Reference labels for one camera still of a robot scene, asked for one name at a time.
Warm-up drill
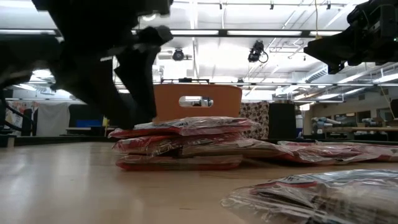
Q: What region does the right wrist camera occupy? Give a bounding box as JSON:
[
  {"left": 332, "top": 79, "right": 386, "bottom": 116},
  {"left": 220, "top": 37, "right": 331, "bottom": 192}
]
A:
[{"left": 346, "top": 0, "right": 398, "bottom": 29}]

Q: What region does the hanging black ceiling camera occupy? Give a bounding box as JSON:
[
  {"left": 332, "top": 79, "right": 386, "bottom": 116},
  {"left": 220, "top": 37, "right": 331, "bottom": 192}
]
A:
[{"left": 248, "top": 40, "right": 269, "bottom": 64}]

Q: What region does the white hanging sheet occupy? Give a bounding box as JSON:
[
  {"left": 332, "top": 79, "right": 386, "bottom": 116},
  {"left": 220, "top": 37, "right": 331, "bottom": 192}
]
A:
[{"left": 36, "top": 102, "right": 71, "bottom": 137}]

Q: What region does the patterned room partition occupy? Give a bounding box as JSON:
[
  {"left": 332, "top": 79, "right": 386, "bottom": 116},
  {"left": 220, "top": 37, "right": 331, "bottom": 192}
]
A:
[{"left": 239, "top": 101, "right": 270, "bottom": 140}]

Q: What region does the black cabinet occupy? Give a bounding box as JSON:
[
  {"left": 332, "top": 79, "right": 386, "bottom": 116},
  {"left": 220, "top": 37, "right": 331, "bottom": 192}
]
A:
[{"left": 268, "top": 102, "right": 297, "bottom": 140}]

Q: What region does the orange plastic basket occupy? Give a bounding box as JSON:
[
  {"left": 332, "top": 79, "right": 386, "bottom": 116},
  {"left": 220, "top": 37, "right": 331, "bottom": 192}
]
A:
[{"left": 153, "top": 83, "right": 243, "bottom": 124}]

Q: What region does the yellow hanging cable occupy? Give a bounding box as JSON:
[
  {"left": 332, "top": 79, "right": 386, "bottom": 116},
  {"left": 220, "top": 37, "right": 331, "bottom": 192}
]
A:
[{"left": 314, "top": 0, "right": 323, "bottom": 40}]

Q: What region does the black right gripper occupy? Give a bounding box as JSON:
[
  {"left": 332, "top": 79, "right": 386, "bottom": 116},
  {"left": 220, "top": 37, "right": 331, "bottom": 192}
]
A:
[{"left": 303, "top": 21, "right": 398, "bottom": 75}]

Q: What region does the black ceiling spotlight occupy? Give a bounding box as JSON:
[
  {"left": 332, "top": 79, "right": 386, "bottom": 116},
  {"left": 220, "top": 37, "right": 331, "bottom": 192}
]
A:
[{"left": 172, "top": 48, "right": 186, "bottom": 62}]

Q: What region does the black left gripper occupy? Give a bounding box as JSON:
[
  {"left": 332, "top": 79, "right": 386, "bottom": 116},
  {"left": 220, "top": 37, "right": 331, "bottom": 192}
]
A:
[{"left": 30, "top": 0, "right": 174, "bottom": 129}]

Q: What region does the blue box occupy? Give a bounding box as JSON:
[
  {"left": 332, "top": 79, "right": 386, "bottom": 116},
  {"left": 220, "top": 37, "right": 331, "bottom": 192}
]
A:
[{"left": 75, "top": 119, "right": 104, "bottom": 128}]

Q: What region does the red popcorn bag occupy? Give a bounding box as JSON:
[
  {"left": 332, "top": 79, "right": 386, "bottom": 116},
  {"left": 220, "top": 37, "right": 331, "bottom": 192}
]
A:
[
  {"left": 111, "top": 133, "right": 243, "bottom": 157},
  {"left": 108, "top": 116, "right": 261, "bottom": 139},
  {"left": 220, "top": 169, "right": 398, "bottom": 224},
  {"left": 181, "top": 138, "right": 382, "bottom": 165},
  {"left": 277, "top": 139, "right": 398, "bottom": 163}
]

